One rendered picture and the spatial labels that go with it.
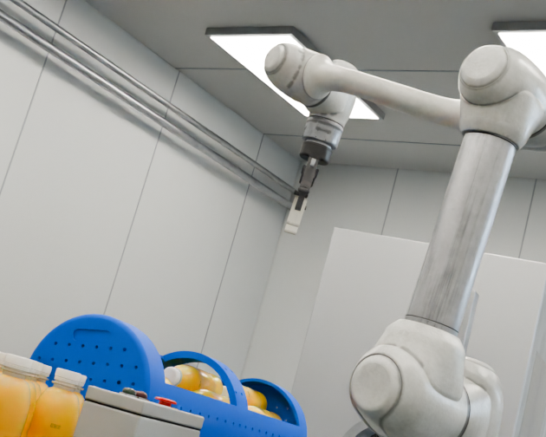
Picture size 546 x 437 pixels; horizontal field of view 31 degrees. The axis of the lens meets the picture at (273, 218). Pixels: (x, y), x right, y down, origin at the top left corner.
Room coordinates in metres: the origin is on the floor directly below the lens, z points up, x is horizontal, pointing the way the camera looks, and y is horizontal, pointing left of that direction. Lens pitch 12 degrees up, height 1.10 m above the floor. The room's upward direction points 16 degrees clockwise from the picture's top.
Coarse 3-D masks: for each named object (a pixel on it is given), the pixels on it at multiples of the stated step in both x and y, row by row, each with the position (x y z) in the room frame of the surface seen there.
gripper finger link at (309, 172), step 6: (318, 162) 2.18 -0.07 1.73; (306, 168) 2.17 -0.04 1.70; (312, 168) 2.17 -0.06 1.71; (306, 174) 2.16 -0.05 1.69; (312, 174) 2.16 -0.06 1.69; (306, 180) 2.16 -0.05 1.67; (312, 180) 2.16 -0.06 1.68; (300, 186) 2.15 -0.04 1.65; (306, 186) 2.15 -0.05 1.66; (306, 192) 2.15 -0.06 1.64
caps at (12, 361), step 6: (6, 354) 1.41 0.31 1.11; (6, 360) 1.41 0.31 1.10; (12, 360) 1.40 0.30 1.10; (18, 360) 1.40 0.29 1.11; (24, 360) 1.41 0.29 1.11; (30, 360) 1.42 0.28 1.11; (12, 366) 1.40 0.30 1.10; (18, 366) 1.40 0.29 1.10; (24, 366) 1.41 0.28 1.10; (30, 366) 1.42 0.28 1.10
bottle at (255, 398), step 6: (246, 390) 2.49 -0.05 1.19; (252, 390) 2.54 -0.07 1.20; (246, 396) 2.48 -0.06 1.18; (252, 396) 2.51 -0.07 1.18; (258, 396) 2.55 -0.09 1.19; (264, 396) 2.60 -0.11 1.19; (252, 402) 2.51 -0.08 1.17; (258, 402) 2.55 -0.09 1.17; (264, 402) 2.59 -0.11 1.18; (264, 408) 2.59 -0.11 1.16
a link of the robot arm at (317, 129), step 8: (312, 120) 2.20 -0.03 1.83; (320, 120) 2.19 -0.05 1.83; (328, 120) 2.19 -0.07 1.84; (304, 128) 2.24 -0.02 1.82; (312, 128) 2.20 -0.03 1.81; (320, 128) 2.19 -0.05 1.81; (328, 128) 2.19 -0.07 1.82; (336, 128) 2.20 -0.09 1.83; (304, 136) 2.22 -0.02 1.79; (312, 136) 2.20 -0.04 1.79; (320, 136) 2.20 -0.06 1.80; (328, 136) 2.20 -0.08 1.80; (336, 136) 2.21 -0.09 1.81; (328, 144) 2.21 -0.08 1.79; (336, 144) 2.22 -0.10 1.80
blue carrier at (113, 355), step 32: (96, 320) 1.88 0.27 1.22; (64, 352) 1.90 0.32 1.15; (96, 352) 1.87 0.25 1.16; (128, 352) 1.84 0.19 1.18; (192, 352) 2.24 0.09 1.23; (96, 384) 1.86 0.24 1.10; (128, 384) 1.83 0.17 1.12; (160, 384) 1.85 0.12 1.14; (224, 384) 2.20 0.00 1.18; (256, 384) 2.66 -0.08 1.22; (224, 416) 2.12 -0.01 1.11; (256, 416) 2.28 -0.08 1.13; (288, 416) 2.62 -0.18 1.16
